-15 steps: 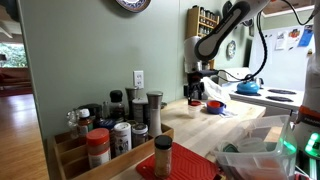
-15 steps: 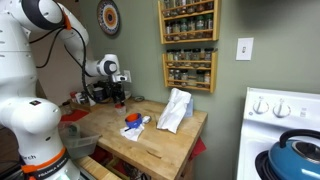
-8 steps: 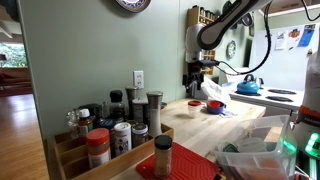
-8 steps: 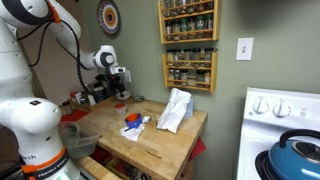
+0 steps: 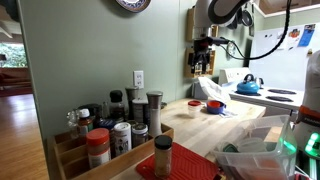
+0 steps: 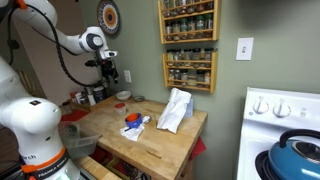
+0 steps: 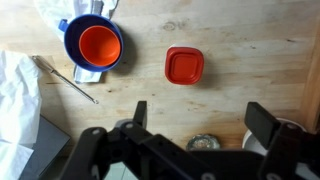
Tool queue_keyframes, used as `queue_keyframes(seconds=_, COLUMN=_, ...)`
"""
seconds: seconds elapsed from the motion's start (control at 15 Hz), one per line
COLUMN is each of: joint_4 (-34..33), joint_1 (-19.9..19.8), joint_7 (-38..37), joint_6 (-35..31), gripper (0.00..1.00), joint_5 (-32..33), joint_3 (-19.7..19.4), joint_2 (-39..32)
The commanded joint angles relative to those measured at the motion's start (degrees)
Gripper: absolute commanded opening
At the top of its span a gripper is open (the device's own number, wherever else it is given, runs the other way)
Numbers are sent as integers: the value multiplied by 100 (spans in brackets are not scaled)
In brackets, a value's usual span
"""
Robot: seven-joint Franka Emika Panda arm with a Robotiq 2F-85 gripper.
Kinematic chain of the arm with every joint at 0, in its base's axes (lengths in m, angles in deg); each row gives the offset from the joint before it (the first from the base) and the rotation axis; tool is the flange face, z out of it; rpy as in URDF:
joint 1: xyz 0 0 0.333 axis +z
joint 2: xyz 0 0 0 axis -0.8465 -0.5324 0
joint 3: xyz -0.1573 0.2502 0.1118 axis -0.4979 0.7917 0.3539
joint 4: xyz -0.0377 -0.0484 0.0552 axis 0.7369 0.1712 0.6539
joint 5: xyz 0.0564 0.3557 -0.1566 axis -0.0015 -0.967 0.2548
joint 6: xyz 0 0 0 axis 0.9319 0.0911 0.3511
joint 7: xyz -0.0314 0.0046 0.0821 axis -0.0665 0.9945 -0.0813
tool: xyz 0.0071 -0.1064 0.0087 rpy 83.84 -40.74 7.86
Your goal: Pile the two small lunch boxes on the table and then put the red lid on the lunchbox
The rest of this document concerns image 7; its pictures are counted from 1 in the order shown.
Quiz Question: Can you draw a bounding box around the thin metal utensil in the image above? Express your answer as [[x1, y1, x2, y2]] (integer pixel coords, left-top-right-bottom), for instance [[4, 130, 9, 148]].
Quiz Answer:
[[31, 55, 100, 105]]

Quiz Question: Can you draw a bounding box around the grey blue box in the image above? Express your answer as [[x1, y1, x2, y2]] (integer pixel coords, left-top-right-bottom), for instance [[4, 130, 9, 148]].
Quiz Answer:
[[19, 114, 73, 180]]

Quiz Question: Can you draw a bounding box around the orange plastic cup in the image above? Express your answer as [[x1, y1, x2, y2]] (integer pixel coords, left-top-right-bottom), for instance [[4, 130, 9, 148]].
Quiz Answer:
[[78, 25, 122, 68]]

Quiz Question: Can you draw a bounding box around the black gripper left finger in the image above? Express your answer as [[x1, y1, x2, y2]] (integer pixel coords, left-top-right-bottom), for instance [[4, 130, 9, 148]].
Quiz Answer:
[[58, 100, 214, 180]]

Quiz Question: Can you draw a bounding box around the red square lid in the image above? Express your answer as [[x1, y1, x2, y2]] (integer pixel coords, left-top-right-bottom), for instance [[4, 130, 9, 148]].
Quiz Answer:
[[164, 46, 205, 86]]

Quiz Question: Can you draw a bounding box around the white cloth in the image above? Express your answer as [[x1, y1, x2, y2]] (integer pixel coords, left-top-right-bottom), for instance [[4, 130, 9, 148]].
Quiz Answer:
[[33, 0, 119, 84]]

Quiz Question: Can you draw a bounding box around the small glass dish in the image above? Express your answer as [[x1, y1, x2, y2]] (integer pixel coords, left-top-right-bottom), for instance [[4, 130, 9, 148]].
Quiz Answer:
[[185, 133, 221, 152]]

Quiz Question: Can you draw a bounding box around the crumpled white paper towel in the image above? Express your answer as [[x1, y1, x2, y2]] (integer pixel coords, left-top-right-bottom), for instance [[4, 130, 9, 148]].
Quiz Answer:
[[0, 49, 43, 180]]

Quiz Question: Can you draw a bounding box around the blue bowl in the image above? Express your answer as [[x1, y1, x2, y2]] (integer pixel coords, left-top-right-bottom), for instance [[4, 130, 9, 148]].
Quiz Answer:
[[58, 13, 125, 73]]

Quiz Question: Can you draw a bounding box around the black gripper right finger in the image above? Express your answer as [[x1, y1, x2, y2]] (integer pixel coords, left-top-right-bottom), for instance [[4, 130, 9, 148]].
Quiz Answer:
[[244, 101, 320, 180]]

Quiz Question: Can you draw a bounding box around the white bowl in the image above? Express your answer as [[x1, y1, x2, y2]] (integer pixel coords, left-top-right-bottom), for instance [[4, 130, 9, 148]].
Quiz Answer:
[[241, 117, 308, 158]]

